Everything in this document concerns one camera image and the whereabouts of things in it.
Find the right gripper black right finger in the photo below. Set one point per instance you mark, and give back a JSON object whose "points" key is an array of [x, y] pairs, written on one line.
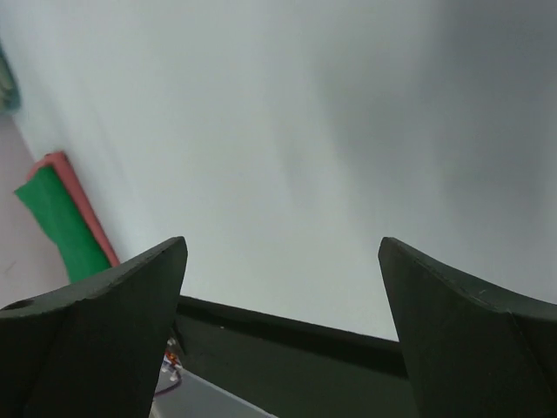
{"points": [[471, 348]]}

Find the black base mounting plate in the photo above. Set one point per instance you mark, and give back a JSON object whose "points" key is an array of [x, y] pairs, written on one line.
{"points": [[291, 368]]}

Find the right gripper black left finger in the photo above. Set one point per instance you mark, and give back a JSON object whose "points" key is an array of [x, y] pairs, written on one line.
{"points": [[93, 348]]}

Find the teal plastic laundry basket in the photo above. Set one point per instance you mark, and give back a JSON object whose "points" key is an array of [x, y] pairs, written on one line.
{"points": [[10, 98]]}

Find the green folded t shirt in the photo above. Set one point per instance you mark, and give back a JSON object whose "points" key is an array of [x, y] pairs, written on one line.
{"points": [[45, 196]]}

